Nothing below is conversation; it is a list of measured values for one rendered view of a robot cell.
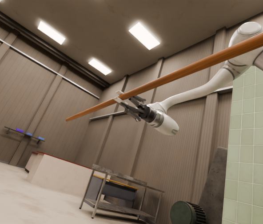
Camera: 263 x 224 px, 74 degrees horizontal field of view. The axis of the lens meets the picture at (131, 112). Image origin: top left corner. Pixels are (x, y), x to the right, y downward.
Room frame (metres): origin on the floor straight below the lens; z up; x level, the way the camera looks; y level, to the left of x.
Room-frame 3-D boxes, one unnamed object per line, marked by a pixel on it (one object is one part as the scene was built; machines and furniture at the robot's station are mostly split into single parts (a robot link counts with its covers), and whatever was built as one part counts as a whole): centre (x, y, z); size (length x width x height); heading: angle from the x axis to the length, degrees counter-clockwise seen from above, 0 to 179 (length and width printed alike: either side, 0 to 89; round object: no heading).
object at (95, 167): (4.69, -0.48, 0.49); 1.89 x 0.72 x 0.98; 123
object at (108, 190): (5.67, -0.17, 0.37); 1.33 x 0.68 x 0.74; 123
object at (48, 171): (6.76, 1.33, 0.45); 2.64 x 0.85 x 0.90; 123
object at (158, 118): (0.90, -0.13, 1.15); 0.09 x 0.06 x 0.09; 32
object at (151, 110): (0.86, -0.07, 1.14); 0.09 x 0.07 x 0.08; 122
